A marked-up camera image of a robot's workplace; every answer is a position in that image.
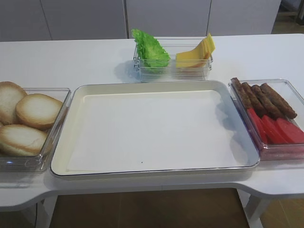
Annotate bun slice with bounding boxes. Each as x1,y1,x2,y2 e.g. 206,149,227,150
0,81,27,125
15,94,63,131
0,124,47,156

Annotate clear lettuce and cheese container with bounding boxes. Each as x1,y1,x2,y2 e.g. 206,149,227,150
133,37,213,83

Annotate green lettuce leaf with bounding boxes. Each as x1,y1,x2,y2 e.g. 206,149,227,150
132,29,171,68

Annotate flat yellow cheese slice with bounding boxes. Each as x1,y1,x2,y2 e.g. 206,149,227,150
176,50,211,68

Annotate upright yellow cheese slices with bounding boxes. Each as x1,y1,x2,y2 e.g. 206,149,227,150
195,33,215,59

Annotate large white metal tray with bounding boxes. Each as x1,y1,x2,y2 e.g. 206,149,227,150
50,80,260,178

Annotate white parchment paper sheet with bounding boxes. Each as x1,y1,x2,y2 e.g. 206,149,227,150
67,90,258,173

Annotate leftmost brown meat patty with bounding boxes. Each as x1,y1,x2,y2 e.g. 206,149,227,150
231,77,252,109

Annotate brown meat patty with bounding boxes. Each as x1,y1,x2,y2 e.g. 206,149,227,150
251,85,284,120
260,83,297,119
242,82,267,118
231,77,252,109

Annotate left red tomato slice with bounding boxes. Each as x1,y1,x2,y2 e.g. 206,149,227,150
247,108,268,144

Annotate red tomato slice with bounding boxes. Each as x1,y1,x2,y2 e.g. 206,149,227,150
261,115,287,144
247,108,268,144
275,118,304,143

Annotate middle red tomato slice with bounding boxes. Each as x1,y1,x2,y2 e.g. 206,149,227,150
261,115,287,144

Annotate clear meat and tomato container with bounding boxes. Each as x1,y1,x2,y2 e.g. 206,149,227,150
229,79,304,161

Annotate clear bun container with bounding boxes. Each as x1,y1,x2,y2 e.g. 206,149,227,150
0,88,71,171

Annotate rightmost brown meat patty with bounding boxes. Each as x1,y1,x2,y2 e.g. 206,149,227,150
260,83,297,119

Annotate right red tomato slice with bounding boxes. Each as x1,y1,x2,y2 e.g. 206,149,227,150
275,118,304,143

